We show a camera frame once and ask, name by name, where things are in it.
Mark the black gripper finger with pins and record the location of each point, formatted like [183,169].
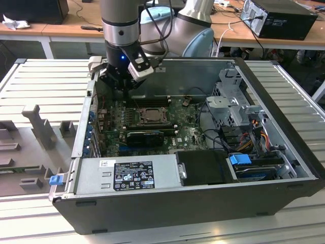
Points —
[133,83]
[111,77]

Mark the small silver CPU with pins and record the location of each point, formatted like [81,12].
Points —
[155,115]

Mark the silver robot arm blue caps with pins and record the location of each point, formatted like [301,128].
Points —
[119,15]

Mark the black RAM slot bank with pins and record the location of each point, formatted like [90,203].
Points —
[149,127]
[152,101]

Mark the CPU socket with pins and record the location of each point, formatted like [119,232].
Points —
[139,114]

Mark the grey case latch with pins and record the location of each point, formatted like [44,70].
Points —
[95,63]

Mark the black graphics card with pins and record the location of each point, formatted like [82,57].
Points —
[144,139]

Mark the green motherboard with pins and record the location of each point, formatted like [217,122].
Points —
[188,137]

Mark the silver metal drive cage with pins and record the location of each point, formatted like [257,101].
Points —
[223,104]

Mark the large black box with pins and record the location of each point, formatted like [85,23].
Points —
[33,10]

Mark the grey power supply unit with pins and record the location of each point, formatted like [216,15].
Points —
[89,178]

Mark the crumpled white paper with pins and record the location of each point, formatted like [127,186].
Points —
[15,24]

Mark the grey parts rack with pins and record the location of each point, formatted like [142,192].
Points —
[30,152]

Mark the blue case latch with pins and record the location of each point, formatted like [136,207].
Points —
[56,180]

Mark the white adapter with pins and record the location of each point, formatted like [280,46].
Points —
[224,3]

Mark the blue disk carrier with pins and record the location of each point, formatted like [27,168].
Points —
[240,162]

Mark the green RAM stick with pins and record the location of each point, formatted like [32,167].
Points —
[15,169]

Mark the open black PC case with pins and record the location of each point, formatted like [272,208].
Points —
[177,211]

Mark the hard disk drive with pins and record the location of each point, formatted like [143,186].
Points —
[256,175]

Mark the black desktop computer silver end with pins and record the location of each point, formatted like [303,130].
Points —
[287,25]

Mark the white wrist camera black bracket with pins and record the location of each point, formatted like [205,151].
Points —
[141,68]

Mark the white metal frame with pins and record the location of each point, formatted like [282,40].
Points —
[320,91]

